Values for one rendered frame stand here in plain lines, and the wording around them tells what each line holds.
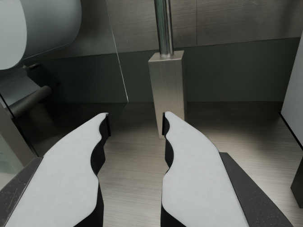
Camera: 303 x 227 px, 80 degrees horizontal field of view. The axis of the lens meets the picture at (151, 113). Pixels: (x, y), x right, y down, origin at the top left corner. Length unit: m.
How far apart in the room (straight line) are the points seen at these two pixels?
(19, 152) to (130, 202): 0.26
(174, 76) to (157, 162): 0.25
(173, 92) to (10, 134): 0.38
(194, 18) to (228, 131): 0.41
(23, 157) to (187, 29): 0.63
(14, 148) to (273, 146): 0.64
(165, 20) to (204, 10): 0.26
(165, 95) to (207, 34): 0.31
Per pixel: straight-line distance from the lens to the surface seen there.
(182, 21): 0.74
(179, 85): 0.51
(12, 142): 0.43
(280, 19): 0.78
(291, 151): 0.64
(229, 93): 0.83
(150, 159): 0.57
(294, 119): 0.70
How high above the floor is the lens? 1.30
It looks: 31 degrees down
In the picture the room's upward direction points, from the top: 9 degrees counter-clockwise
